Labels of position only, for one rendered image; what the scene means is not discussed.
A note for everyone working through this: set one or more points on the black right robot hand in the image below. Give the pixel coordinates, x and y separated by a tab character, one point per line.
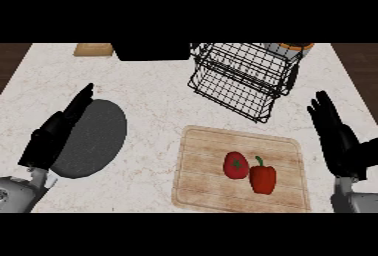
340	140

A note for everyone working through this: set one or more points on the dark grey round placemat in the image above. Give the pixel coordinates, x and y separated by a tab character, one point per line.
94	138

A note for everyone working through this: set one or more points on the wooden cutting board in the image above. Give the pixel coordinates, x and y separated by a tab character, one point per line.
241	168

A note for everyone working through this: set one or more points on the grey canister with orange band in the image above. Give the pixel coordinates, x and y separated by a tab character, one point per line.
292	50

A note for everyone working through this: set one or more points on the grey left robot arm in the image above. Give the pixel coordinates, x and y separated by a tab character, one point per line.
23	191

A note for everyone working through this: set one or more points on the red bell pepper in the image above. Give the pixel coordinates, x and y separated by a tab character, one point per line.
264	178

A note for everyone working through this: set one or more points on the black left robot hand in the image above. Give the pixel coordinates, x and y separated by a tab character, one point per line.
52	131

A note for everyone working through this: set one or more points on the black box appliance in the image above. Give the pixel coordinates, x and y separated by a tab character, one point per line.
153	51

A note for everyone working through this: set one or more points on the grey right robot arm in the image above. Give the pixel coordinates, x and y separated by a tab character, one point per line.
352	196

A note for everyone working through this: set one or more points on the red tomato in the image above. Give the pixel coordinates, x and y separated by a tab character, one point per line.
237	165

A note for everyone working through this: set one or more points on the tan wooden block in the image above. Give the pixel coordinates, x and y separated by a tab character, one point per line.
94	49

